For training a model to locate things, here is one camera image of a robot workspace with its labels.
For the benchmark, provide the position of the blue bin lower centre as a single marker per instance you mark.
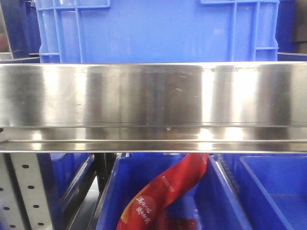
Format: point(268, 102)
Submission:
point(209, 205)

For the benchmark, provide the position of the blue bin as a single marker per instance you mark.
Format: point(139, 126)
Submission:
point(72, 175)
point(271, 188)
point(209, 205)

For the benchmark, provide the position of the blue bin lower left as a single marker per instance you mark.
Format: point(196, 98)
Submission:
point(72, 175)

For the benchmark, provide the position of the blue bin lower right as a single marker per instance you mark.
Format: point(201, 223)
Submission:
point(271, 188)

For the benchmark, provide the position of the red printed snack bag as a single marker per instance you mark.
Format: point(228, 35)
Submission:
point(162, 191)

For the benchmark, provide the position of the large blue crate on shelf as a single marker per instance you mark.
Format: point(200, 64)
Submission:
point(126, 31)

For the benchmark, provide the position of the perforated white rack upright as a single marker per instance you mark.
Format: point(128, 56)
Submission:
point(23, 200)

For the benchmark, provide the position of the stainless steel shelf rail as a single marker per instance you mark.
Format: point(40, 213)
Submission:
point(228, 107)

